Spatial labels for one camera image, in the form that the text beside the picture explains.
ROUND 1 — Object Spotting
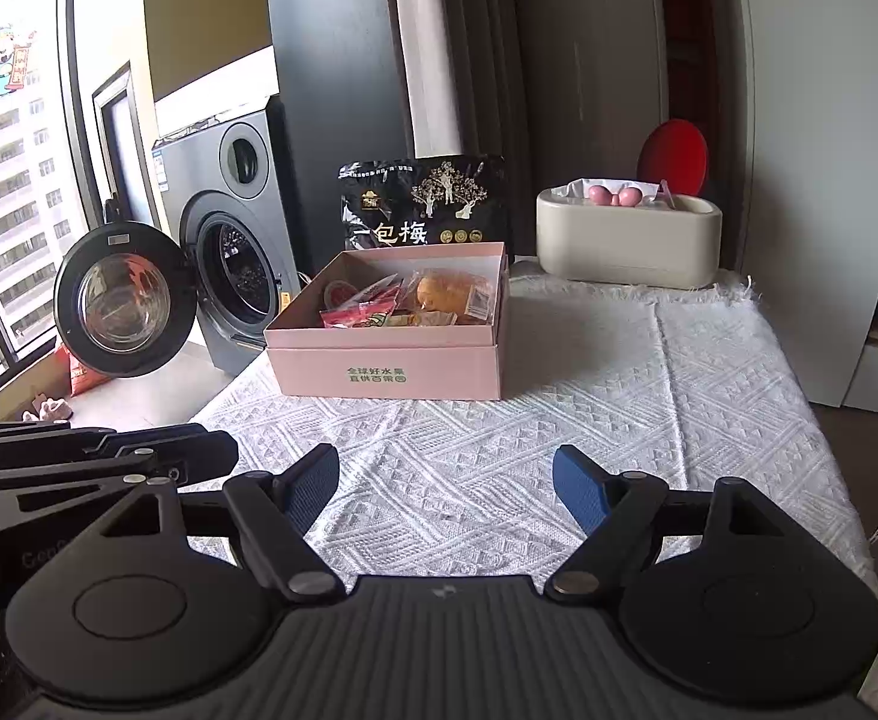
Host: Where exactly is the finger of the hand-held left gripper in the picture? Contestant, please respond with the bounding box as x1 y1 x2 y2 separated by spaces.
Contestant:
0 472 151 541
0 422 239 492

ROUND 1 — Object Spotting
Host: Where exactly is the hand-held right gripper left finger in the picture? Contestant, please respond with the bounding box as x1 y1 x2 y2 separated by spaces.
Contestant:
86 444 346 605

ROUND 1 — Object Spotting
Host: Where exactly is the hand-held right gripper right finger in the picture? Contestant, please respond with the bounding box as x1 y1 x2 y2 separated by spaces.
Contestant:
544 444 804 602

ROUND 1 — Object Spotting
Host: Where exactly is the pink cardboard box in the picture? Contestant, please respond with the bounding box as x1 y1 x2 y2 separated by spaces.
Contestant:
263 242 513 402

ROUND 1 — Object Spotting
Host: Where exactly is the red striped snack packet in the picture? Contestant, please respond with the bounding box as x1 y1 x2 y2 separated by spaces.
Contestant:
322 285 402 331

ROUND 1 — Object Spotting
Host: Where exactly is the bread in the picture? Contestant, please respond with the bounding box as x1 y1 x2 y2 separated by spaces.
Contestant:
416 270 494 316

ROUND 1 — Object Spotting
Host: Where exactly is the pink plush item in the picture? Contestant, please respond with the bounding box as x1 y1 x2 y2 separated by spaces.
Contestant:
22 397 74 422

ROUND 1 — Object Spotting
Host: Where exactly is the white knitted tablecloth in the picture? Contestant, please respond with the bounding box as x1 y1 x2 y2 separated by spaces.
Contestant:
187 259 878 593

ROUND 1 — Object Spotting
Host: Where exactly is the orange bag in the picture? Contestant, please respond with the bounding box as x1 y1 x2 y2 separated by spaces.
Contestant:
70 345 113 397

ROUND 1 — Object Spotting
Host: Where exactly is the round washing machine door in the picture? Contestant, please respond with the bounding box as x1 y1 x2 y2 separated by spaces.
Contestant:
55 221 201 380

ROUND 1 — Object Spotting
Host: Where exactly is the cream oval container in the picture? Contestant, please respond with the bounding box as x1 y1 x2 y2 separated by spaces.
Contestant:
536 187 723 291

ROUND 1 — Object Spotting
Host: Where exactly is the grey washing machine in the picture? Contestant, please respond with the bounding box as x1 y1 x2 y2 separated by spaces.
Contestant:
152 94 305 376

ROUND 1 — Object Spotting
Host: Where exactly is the pink bow ornament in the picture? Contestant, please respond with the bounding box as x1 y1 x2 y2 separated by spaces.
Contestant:
586 184 644 209

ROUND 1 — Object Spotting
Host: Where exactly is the white tissue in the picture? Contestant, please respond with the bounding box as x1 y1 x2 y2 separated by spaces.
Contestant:
562 175 672 203

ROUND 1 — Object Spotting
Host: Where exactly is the black snack bag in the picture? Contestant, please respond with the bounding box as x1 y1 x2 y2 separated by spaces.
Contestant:
337 154 511 260

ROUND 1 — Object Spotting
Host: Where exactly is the red round object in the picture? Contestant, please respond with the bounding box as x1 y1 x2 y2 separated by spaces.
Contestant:
636 118 710 196

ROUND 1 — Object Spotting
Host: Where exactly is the white cabinet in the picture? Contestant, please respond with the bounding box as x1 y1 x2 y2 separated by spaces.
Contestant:
731 0 878 421

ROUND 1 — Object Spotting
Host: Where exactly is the cartoon window sticker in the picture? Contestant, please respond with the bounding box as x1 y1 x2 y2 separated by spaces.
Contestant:
0 24 38 100

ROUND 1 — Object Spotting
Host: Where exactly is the grey curtain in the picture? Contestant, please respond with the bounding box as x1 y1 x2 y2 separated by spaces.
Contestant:
401 0 516 166

